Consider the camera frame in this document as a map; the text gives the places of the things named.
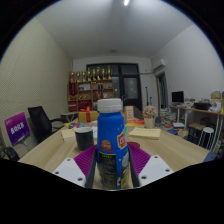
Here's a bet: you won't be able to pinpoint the flat round red coaster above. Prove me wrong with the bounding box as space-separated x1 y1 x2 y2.
127 141 142 149

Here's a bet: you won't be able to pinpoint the black computer monitor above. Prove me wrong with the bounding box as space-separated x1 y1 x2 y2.
171 90 185 104

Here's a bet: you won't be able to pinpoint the dark glass door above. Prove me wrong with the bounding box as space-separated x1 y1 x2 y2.
85 62 144 112

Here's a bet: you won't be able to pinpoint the black office chair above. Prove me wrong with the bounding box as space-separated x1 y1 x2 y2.
27 105 64 144

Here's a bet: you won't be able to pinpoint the pink flowers in white pot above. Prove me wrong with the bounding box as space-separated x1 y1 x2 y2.
142 105 158 130

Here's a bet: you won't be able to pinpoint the gold gift box, red ribbon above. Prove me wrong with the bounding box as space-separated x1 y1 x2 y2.
77 106 100 124

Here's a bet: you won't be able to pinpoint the wooden shelf unit with trophies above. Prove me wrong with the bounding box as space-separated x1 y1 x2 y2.
67 67 116 113

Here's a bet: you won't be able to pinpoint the purple sign board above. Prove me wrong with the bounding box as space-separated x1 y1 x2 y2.
4 112 31 147

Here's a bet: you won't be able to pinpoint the black mug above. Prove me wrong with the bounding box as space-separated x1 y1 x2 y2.
74 126 95 152

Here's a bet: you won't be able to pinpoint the cluttered wooden side desk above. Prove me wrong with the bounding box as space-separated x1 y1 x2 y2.
169 91 224 148

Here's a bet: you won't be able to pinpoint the white air conditioner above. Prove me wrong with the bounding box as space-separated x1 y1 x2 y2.
152 58 167 73

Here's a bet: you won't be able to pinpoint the red and yellow book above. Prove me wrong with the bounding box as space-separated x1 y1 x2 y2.
124 119 146 128

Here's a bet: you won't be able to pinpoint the black microphone stands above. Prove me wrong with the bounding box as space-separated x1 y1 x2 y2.
143 86 154 108

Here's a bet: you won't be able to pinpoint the stack of books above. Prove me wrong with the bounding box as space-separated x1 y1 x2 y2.
159 108 178 129

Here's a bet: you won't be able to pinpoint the beige envelope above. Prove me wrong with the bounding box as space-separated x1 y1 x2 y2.
60 128 77 141

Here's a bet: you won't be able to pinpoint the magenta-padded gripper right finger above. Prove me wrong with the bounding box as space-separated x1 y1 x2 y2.
126 142 175 188

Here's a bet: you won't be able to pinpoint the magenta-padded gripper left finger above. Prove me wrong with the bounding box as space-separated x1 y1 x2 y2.
52 143 100 189

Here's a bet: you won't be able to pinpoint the blue white-capped drink bottle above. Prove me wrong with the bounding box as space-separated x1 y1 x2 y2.
96 97 130 191

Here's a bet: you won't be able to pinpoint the white round stool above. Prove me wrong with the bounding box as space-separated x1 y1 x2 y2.
198 126 215 149

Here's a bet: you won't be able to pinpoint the black low chair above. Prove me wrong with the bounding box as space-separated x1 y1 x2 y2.
2 145 21 163

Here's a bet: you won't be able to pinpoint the orange standing box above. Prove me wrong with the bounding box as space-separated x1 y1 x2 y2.
123 105 135 122

